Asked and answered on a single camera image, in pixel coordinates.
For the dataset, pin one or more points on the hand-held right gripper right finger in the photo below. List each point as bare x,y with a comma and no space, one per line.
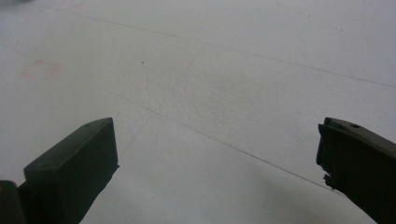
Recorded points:
361,161

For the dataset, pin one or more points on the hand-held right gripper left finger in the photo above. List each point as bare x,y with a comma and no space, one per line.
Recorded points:
71,168

